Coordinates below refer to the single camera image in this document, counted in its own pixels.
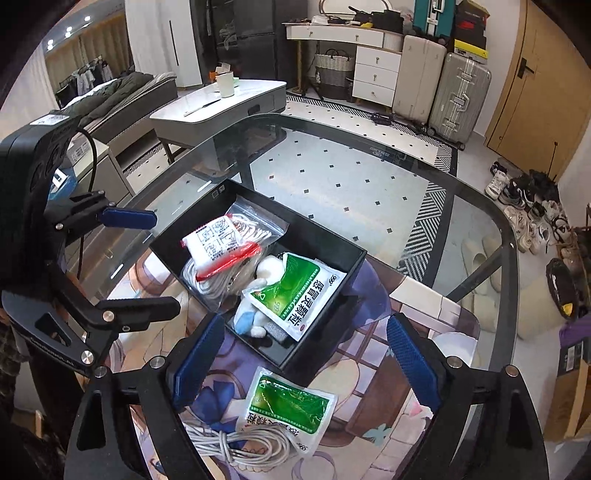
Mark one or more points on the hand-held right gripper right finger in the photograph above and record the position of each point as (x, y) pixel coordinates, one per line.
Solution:
(411, 360)

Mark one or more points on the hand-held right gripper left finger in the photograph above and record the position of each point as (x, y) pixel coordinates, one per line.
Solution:
(198, 364)

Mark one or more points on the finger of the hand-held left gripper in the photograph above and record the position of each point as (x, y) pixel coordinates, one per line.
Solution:
(129, 218)
(143, 310)

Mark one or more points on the red white packet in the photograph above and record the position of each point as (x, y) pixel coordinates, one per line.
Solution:
(212, 240)

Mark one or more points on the green white medicine packet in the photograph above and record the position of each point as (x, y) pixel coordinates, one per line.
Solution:
(295, 290)
(286, 406)

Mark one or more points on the white blue plush toy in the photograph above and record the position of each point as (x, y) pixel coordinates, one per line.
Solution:
(270, 270)

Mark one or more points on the black storage box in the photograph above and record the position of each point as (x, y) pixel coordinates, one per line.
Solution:
(318, 240)

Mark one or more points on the person's left forearm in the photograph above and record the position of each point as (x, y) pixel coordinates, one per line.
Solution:
(9, 350)

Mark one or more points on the printed cartoon desk mat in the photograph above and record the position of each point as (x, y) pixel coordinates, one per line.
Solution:
(369, 369)

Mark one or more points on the grey bedside cabinet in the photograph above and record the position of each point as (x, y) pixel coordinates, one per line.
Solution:
(106, 171)

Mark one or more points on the grey bed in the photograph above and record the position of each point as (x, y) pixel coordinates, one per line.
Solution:
(138, 106)

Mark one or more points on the dark green coat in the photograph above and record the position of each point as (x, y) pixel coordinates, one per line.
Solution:
(111, 94)

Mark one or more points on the slim grey rod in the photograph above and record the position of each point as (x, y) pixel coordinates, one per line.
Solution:
(203, 107)

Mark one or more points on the clothes rack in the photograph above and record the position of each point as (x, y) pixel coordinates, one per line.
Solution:
(85, 76)

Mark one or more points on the cardboard box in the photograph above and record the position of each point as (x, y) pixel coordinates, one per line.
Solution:
(565, 401)

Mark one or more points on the white cup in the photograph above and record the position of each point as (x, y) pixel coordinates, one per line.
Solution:
(226, 85)

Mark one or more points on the black round bag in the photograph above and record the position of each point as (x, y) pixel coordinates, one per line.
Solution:
(561, 286)

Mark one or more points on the purple box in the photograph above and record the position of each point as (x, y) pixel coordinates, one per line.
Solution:
(577, 337)

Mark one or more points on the white coffee table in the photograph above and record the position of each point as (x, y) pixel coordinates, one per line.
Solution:
(249, 99)

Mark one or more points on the beige curtain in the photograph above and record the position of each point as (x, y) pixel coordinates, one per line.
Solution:
(92, 50)

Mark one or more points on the white wardrobe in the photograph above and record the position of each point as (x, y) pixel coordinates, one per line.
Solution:
(157, 41)

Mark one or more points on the pile of shoes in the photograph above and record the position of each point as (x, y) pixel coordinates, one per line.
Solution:
(526, 212)

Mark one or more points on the dark glass cabinet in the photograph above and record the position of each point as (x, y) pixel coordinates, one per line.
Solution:
(214, 37)

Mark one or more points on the black white patterned rug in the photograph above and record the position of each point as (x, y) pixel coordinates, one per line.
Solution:
(323, 110)

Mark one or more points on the black refrigerator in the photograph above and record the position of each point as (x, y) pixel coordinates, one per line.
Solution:
(268, 41)

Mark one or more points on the black umbrella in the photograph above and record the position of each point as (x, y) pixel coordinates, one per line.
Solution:
(545, 180)

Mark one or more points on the wicker basket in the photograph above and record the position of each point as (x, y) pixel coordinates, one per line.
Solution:
(332, 69)

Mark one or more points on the silver suitcase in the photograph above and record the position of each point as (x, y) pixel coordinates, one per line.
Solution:
(459, 97)

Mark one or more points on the cream suitcase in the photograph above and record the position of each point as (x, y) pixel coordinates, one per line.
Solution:
(418, 78)

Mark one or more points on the white dressing table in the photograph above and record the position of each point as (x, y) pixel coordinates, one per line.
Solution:
(376, 74)

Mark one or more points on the oval mirror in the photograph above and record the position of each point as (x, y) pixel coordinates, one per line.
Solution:
(325, 7)

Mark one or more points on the wooden door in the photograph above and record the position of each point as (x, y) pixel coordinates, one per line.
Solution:
(540, 83)

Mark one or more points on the yellow black shoe box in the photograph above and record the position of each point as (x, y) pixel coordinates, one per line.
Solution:
(471, 48)

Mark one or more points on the teal suitcase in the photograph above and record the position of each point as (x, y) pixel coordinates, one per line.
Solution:
(434, 18)

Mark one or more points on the black red shoe box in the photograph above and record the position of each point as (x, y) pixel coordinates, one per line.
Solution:
(471, 18)

